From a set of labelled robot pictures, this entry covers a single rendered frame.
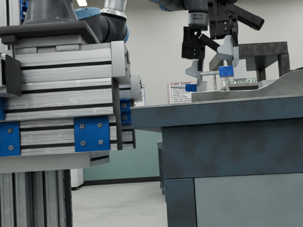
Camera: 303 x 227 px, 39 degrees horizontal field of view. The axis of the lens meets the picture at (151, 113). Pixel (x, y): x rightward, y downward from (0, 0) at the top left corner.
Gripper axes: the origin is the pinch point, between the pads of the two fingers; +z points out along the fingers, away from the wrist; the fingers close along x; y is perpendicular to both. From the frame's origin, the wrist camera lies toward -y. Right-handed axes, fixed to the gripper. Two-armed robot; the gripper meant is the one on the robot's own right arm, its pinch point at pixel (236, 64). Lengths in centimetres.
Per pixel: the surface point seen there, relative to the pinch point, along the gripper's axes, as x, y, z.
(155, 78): -726, 127, -113
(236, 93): -10.0, 0.2, 7.4
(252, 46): -472, -47, -106
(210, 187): 50, 8, 30
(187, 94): -735, 64, -77
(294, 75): -10.0, -17.3, 3.4
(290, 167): 50, -5, 27
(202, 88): -26.6, 11.2, 2.9
